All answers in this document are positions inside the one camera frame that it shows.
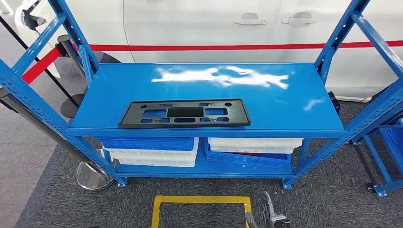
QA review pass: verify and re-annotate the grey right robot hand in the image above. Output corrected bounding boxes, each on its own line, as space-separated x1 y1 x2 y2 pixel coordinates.
245 191 291 228

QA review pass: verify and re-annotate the black plastic panel part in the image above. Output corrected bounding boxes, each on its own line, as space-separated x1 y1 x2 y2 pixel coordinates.
118 98 251 129

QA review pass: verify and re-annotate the blue shelf rack on casters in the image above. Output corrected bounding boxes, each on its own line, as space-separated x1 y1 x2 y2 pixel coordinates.
347 117 403 198

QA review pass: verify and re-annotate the blue metal shelf rack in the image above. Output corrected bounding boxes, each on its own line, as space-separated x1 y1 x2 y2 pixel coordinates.
0 0 403 190

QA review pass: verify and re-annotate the white plastic crate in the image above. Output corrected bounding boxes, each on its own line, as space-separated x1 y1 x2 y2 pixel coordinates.
207 138 304 150
210 146 297 155
101 138 200 162
115 156 197 168

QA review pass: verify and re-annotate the stanchion with chrome base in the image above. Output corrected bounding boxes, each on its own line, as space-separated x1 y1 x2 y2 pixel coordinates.
0 88 115 191

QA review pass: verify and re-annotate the white car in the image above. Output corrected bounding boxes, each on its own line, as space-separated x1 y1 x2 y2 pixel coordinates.
14 0 403 103

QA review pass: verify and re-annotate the thin black pole stand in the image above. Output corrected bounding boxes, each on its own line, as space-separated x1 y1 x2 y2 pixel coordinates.
0 15 86 119

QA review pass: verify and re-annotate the stanchion post with belt head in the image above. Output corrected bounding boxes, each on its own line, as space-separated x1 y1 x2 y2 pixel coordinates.
56 34 89 81

